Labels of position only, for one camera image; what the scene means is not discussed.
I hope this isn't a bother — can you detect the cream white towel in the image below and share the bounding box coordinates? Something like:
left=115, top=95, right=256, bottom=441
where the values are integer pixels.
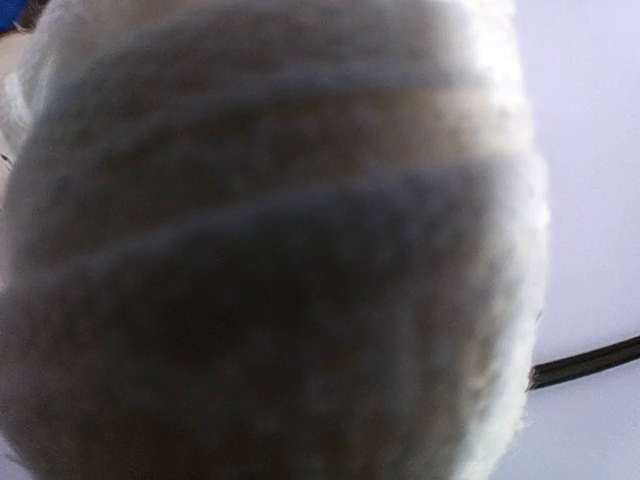
left=1, top=1, right=550, bottom=479

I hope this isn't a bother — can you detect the right black frame post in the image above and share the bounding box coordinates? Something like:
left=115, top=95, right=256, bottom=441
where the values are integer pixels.
left=528, top=336, right=639, bottom=391

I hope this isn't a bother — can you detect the royal blue towel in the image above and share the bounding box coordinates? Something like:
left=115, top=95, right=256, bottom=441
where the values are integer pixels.
left=1, top=0, right=49, bottom=35

